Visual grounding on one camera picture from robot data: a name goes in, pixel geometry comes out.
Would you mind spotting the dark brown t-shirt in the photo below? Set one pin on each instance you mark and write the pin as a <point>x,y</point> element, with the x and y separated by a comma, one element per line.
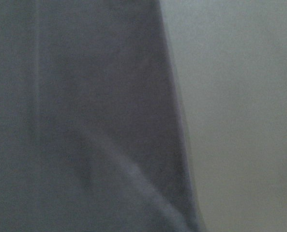
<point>91,138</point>

